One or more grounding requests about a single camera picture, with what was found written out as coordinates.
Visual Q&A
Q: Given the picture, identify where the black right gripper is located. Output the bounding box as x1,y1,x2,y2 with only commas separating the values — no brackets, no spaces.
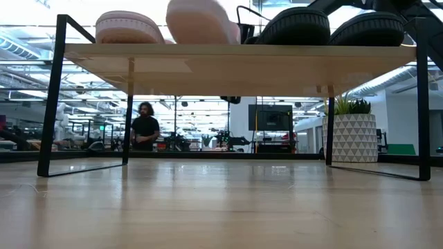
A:
237,23,256,44

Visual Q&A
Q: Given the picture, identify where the pink slide sandal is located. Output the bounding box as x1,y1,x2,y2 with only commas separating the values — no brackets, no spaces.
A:
165,0,242,45
95,10,166,45

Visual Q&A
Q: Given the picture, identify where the black slide sandal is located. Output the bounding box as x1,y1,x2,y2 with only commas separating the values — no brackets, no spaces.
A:
328,12,405,47
244,6,332,46

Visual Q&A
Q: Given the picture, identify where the black monitor screen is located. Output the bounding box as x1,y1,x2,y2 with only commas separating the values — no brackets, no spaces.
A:
248,104,294,131

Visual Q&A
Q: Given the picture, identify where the green potted plant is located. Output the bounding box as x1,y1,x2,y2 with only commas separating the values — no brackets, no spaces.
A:
324,93,373,117

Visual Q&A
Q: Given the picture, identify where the person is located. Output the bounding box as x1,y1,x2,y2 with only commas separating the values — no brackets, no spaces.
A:
130,101,161,152

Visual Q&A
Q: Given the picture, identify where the white triangle-patterned planter pot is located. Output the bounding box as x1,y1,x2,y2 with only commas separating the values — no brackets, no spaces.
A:
322,113,379,163

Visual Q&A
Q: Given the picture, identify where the white humanoid robot figure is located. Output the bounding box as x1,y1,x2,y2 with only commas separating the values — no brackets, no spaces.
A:
53,102,87,142

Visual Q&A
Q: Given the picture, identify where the wooden shelf with black frame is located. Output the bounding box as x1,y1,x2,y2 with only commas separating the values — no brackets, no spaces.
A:
37,14,432,182

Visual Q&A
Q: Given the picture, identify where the black aluminium table frame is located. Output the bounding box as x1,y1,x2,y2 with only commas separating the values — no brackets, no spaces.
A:
0,151,443,166

